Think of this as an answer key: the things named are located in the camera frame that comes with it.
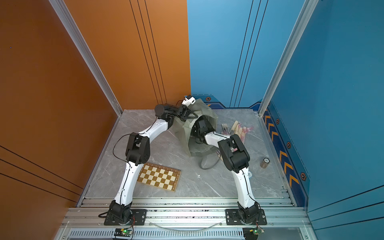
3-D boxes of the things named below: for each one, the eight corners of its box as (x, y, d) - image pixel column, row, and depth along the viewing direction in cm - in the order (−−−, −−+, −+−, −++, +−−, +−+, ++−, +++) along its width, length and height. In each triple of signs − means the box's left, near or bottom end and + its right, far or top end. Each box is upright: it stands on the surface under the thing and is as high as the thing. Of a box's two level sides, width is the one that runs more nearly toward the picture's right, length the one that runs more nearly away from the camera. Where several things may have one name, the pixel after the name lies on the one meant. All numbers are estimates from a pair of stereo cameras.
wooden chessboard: (137, 182, 86) (135, 181, 84) (145, 164, 93) (144, 162, 91) (175, 191, 83) (174, 189, 81) (181, 172, 90) (180, 170, 88)
